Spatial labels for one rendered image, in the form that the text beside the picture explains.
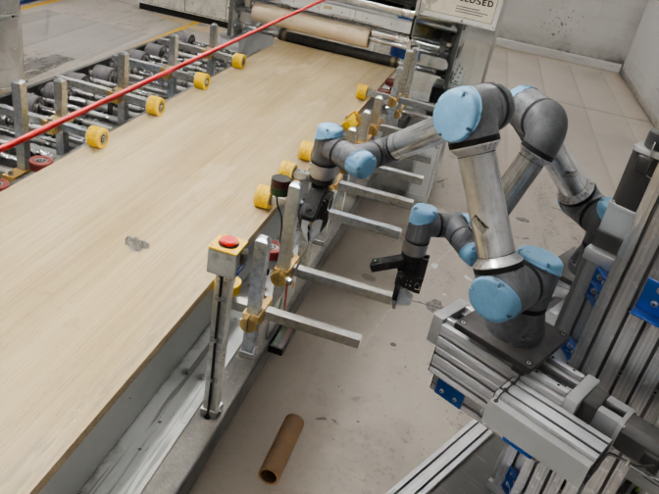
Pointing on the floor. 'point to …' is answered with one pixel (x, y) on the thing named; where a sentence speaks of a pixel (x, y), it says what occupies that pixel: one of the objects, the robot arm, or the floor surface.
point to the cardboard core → (280, 449)
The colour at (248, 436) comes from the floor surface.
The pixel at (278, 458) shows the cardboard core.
